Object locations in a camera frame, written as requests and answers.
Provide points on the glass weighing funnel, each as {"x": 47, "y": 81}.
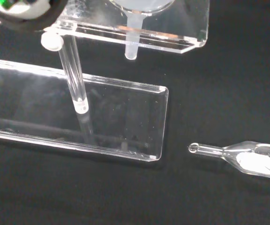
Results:
{"x": 252, "y": 159}

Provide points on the clear acrylic funnel stand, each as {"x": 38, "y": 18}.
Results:
{"x": 116, "y": 112}

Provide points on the black table cloth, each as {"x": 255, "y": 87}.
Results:
{"x": 196, "y": 199}

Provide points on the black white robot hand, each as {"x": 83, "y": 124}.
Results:
{"x": 24, "y": 11}

